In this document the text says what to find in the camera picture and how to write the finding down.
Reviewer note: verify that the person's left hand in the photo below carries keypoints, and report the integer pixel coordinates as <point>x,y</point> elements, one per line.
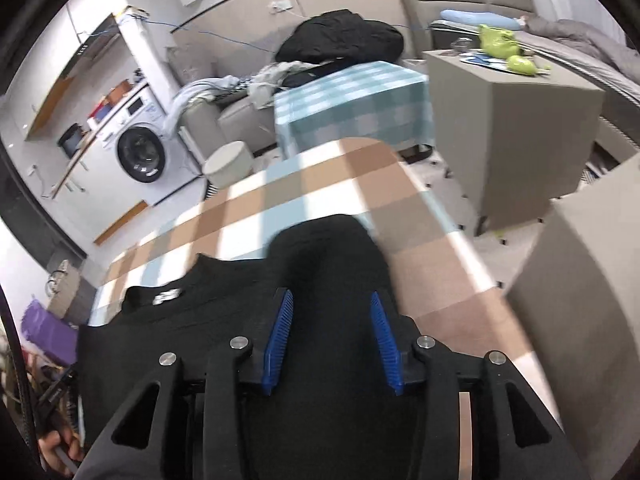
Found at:
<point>52,452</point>

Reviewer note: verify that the white washing machine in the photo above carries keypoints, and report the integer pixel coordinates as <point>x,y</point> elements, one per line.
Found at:
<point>140,156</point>

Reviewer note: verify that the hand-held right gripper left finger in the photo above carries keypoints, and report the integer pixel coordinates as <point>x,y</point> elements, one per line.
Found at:
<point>277,341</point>

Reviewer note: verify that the red box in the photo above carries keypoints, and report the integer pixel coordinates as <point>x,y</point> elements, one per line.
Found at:
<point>99,114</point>

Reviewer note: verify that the beige crumpled cloth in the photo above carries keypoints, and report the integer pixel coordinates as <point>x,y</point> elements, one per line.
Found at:
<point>275,80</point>

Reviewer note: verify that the purple bag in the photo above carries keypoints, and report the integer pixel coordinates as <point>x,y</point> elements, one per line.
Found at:
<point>47,332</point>

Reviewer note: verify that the round beige ottoman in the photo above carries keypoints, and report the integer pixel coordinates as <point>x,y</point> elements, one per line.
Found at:
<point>227,162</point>

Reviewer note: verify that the white wall socket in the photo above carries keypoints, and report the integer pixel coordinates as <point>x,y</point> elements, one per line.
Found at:
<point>281,6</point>

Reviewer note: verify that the grey sofa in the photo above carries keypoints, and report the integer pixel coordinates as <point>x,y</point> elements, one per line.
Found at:
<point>240,121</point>

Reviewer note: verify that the grey upholstered block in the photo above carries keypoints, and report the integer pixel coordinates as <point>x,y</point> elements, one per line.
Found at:
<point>590,310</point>

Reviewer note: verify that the small green plush toy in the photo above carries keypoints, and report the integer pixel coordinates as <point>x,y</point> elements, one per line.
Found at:
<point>520,65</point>

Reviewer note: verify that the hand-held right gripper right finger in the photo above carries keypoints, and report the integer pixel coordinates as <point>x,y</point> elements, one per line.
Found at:
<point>386,346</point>

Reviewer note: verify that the orange container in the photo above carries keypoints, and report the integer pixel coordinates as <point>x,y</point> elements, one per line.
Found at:
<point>120,92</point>

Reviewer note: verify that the black pot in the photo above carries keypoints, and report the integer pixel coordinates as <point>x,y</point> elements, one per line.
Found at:
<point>72,139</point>

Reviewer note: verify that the white grey crumpled cloth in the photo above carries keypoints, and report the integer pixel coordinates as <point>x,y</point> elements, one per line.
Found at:
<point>197,97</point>

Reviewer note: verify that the wooden plank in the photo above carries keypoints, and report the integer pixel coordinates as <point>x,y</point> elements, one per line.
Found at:
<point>121,222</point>

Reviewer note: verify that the grey duvet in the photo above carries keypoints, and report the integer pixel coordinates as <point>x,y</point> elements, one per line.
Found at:
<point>585,50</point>

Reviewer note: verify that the teal checkered cloth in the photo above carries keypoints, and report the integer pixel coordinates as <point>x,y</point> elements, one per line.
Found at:
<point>350,102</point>

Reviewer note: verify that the black knit sweater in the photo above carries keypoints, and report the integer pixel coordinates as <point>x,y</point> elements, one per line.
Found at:
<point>325,270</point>

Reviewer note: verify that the brown checkered blanket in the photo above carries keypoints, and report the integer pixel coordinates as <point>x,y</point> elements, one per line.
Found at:
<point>310,180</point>

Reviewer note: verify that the black puffy jacket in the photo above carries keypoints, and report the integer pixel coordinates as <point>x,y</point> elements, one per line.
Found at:
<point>340,35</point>

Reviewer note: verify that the light blue pillow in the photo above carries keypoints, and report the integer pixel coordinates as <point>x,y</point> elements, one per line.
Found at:
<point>475,19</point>

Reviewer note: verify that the grey square cabinet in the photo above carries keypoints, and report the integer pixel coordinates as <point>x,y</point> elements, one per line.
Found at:
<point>525,136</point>

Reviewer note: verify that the beige storage basket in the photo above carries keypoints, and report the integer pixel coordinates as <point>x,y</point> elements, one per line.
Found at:
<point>67,292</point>

